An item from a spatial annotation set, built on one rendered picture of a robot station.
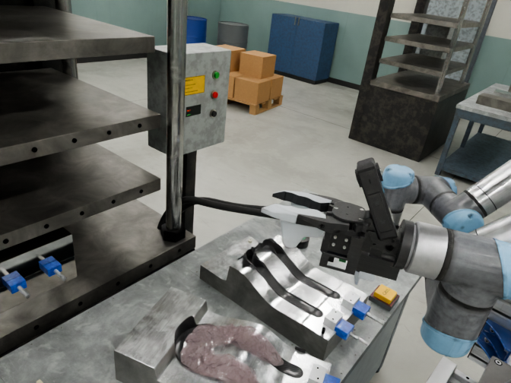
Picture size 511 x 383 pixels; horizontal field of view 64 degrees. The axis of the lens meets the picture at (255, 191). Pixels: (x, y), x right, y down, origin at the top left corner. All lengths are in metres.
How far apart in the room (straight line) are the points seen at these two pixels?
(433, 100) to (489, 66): 2.65
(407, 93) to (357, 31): 3.36
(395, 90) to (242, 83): 2.05
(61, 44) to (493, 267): 1.12
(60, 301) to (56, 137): 0.52
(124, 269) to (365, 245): 1.08
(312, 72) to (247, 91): 2.51
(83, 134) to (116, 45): 0.29
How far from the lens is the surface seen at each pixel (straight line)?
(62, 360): 1.28
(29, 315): 1.44
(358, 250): 0.60
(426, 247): 0.60
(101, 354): 1.27
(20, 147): 1.25
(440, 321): 0.68
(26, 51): 1.24
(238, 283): 1.33
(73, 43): 1.29
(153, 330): 1.15
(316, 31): 8.03
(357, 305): 1.32
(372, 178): 0.57
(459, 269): 0.61
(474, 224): 1.03
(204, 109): 1.71
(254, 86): 5.77
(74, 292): 1.48
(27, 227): 1.36
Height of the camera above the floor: 1.76
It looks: 28 degrees down
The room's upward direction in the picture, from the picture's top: 7 degrees clockwise
